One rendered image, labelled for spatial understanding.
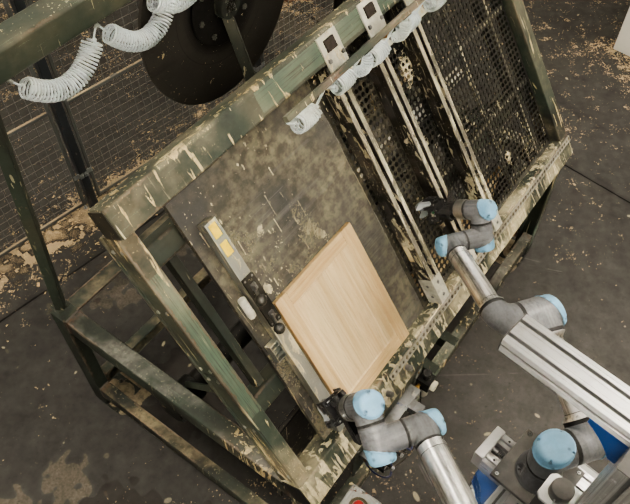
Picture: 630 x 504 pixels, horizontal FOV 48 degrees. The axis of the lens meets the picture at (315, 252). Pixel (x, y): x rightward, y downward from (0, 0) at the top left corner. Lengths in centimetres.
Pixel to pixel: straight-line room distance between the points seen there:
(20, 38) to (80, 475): 225
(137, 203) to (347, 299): 95
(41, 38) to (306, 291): 114
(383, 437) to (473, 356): 209
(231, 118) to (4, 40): 63
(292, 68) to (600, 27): 423
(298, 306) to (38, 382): 194
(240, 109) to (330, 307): 80
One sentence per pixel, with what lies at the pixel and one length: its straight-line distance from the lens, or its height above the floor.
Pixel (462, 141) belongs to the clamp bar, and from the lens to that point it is 301.
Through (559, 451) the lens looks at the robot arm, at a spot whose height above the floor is 127.
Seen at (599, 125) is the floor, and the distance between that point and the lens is 531.
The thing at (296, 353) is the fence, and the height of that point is 122.
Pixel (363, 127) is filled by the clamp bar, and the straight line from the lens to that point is 255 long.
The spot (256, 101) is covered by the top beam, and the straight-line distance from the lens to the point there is 219.
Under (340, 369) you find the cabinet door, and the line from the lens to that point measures 260.
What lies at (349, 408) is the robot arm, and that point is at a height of 162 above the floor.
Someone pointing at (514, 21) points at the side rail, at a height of 144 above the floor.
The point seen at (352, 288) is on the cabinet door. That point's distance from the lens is 259.
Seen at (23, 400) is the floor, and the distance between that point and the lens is 398.
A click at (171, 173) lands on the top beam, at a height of 190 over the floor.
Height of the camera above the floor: 331
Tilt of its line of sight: 52 degrees down
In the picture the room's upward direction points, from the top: straight up
